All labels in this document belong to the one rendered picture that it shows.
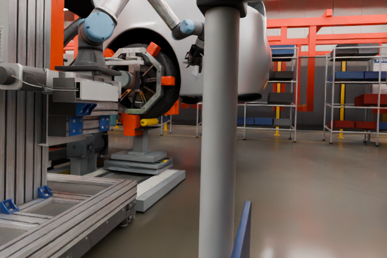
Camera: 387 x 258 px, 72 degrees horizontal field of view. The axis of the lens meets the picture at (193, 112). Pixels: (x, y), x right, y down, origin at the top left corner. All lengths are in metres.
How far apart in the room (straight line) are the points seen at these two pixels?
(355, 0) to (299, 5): 1.97
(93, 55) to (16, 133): 0.47
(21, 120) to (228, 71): 1.13
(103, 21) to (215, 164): 1.11
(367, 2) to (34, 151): 12.20
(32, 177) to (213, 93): 1.21
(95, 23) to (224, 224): 1.12
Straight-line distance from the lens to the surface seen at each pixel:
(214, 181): 0.21
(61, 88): 1.08
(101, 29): 1.26
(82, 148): 2.19
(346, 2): 12.44
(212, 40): 0.21
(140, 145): 2.40
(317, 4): 12.18
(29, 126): 1.31
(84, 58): 1.37
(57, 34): 2.30
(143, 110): 2.20
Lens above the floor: 0.64
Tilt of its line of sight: 1 degrees down
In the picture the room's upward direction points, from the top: 2 degrees clockwise
